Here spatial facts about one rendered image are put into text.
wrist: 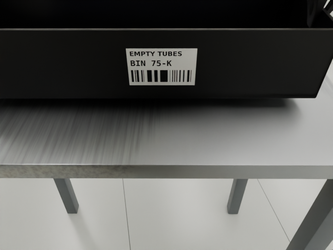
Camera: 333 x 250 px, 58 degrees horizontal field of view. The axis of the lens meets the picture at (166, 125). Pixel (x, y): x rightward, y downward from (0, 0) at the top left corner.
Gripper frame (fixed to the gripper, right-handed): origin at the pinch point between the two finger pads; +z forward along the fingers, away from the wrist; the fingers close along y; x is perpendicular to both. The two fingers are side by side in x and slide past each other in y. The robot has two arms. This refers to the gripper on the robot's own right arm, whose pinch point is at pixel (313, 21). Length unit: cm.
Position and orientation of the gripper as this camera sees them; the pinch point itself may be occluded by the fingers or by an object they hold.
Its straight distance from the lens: 53.8
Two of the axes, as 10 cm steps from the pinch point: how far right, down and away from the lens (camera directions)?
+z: 0.1, 7.2, 7.0
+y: -10.0, 0.1, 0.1
